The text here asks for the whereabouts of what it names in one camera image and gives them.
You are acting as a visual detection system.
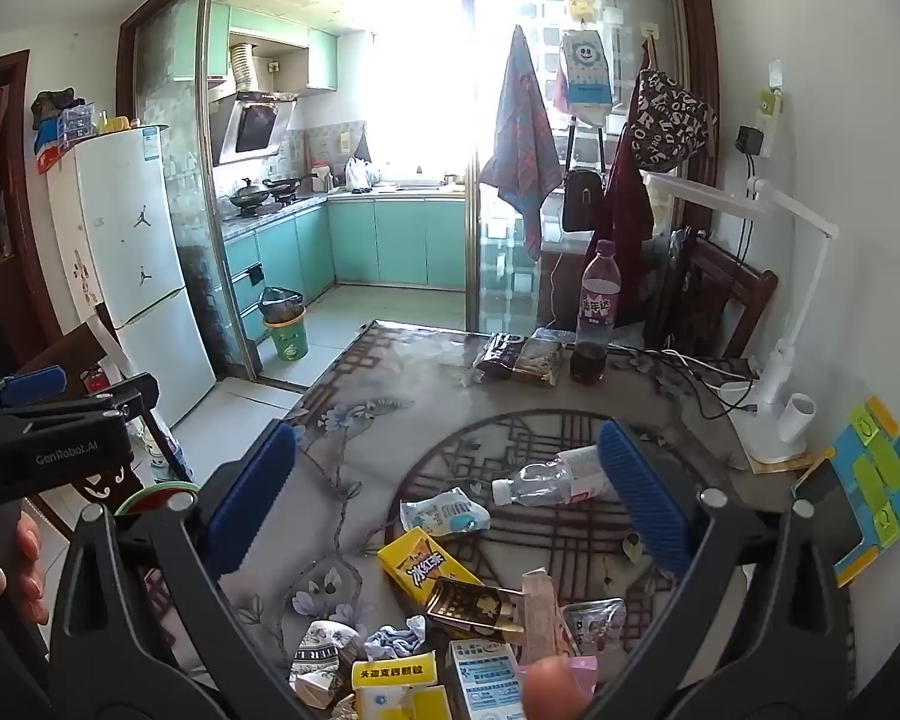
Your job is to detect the blue white crumpled tissue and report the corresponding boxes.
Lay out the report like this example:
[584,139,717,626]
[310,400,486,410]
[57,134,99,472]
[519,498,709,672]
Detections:
[364,615,428,665]

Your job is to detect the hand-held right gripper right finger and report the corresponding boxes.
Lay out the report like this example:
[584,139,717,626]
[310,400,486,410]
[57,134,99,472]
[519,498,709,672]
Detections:
[596,416,871,720]

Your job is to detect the black wok with lid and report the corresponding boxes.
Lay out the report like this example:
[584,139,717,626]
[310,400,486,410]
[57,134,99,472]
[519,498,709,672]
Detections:
[229,180,275,215]

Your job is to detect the gold black cigarette box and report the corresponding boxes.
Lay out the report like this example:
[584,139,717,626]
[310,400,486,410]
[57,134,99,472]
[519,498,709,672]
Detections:
[426,577,530,635]

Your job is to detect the blue white snack wrapper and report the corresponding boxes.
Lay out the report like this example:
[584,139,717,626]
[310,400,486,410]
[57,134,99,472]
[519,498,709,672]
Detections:
[399,486,491,537]

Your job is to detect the pink paper bag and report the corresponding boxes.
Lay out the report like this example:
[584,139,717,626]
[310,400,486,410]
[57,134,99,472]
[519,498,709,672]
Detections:
[521,568,578,665]

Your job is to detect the white green wall holder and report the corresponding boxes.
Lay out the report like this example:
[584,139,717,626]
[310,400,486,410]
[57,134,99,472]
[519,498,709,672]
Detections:
[754,60,785,140]

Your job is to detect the white blue milk carton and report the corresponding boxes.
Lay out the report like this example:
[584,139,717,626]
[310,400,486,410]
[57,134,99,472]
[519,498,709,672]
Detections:
[448,639,526,720]

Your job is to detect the dark red garment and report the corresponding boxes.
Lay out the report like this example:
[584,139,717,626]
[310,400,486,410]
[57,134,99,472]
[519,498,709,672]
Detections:
[581,37,655,325]

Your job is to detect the black white patterned bag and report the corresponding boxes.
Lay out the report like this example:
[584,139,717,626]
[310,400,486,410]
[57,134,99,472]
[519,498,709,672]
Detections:
[634,69,719,172]

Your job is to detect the green trash bin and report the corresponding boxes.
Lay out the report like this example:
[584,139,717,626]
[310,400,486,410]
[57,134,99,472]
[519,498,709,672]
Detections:
[259,286,310,361]

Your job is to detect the clear plastic bottle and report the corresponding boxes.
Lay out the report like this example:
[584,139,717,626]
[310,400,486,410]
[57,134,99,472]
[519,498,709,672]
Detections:
[491,444,620,507]

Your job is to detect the sun face hanging bag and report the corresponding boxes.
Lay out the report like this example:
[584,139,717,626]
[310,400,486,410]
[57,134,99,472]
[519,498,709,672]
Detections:
[559,30,617,110]

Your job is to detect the floral crumpled wrapper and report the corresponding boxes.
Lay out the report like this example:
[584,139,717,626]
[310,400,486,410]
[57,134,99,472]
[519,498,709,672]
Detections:
[291,619,361,707]

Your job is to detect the black cables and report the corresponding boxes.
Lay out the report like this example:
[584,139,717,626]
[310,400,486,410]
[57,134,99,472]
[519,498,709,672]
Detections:
[607,345,758,421]

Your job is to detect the white desk lamp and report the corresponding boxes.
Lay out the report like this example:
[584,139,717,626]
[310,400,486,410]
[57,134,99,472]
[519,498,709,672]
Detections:
[641,169,841,466]

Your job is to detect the plaid hanging towel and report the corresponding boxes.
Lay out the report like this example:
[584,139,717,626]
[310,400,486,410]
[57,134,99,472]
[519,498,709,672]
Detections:
[480,24,563,262]

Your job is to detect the yellow medicine box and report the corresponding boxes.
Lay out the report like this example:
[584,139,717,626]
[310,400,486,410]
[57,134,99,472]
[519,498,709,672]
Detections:
[351,656,451,720]

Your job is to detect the clear plastic wrapper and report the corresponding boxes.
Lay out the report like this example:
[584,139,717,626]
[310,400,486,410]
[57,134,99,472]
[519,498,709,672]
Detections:
[562,598,627,653]

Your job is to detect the white fridge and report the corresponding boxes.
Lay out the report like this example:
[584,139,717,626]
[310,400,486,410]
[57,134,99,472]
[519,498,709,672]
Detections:
[49,126,218,428]

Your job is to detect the teal kitchen cabinets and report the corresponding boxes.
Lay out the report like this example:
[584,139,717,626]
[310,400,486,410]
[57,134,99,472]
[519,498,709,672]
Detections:
[221,195,470,331]

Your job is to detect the dark snack packet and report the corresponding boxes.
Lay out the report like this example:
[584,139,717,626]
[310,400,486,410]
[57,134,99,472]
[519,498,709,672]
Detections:
[474,330,527,382]

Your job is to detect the person's right hand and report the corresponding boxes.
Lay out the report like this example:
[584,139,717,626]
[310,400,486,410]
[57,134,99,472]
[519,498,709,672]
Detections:
[523,656,595,720]

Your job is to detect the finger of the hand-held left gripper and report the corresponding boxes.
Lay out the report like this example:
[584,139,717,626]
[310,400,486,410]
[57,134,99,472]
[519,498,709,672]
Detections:
[21,373,160,422]
[0,364,69,421]

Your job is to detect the boxes atop fridge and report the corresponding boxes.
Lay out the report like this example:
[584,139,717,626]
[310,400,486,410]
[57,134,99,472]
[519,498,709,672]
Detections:
[30,88,98,175]

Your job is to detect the purple label soda bottle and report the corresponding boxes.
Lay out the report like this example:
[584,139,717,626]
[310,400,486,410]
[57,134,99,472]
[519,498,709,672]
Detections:
[570,240,620,387]

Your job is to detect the black handbag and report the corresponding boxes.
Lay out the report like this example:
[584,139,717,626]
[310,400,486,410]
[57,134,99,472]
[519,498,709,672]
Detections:
[561,169,605,233]

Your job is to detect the silver exhaust duct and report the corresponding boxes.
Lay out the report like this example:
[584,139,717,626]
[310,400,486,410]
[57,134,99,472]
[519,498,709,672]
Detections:
[229,43,260,95]

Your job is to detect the red basin green rim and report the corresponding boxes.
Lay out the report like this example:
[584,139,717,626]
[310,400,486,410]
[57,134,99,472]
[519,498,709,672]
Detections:
[112,481,200,518]

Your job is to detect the white cup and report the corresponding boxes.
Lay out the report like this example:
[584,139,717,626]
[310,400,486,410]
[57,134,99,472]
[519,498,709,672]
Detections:
[780,392,817,451]

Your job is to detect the dark wooden chair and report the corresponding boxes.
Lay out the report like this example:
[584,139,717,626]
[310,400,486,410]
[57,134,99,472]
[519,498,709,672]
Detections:
[667,229,779,368]

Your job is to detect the yellow tea carton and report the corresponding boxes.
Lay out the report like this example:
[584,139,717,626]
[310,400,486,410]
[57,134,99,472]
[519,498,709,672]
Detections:
[377,527,485,608]

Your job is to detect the carved wooden chair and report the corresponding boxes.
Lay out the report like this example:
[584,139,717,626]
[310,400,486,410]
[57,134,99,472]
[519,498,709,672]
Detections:
[15,319,196,511]

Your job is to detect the steel range hood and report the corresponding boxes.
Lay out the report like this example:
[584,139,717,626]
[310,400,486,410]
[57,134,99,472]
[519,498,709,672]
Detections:
[210,90,301,166]

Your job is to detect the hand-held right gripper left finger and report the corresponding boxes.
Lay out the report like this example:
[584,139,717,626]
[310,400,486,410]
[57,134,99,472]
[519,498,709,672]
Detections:
[49,420,323,720]

